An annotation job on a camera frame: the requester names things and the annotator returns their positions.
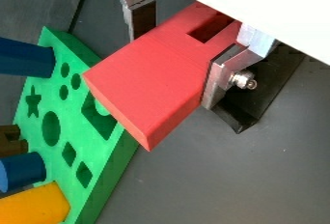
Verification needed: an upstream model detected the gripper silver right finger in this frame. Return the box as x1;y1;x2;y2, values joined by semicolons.
202;23;280;109

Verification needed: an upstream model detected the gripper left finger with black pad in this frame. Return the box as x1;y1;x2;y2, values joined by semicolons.
121;0;157;41

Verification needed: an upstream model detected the red double-square block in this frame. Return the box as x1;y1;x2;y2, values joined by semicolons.
85;3;241;150

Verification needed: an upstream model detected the green shape-sorter board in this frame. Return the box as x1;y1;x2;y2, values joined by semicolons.
15;27;138;224

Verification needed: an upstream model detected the brown double-square block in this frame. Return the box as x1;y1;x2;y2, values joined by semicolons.
0;125;28;157

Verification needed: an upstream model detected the black curved stand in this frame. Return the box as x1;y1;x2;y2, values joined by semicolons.
212;43;305;133

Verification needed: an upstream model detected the blue octagonal prism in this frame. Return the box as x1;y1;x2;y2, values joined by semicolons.
0;37;55;78

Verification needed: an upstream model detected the blue cylinder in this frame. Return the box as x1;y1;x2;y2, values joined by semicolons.
0;152;47;193

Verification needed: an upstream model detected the yellow rectangular block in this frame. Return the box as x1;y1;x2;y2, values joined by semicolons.
0;182;71;224

